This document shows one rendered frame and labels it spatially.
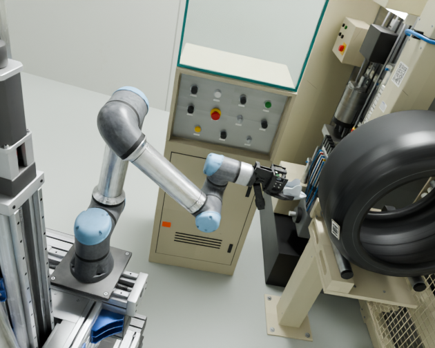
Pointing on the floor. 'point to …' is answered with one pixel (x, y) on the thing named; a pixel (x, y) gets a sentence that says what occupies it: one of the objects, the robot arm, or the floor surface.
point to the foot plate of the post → (304, 333)
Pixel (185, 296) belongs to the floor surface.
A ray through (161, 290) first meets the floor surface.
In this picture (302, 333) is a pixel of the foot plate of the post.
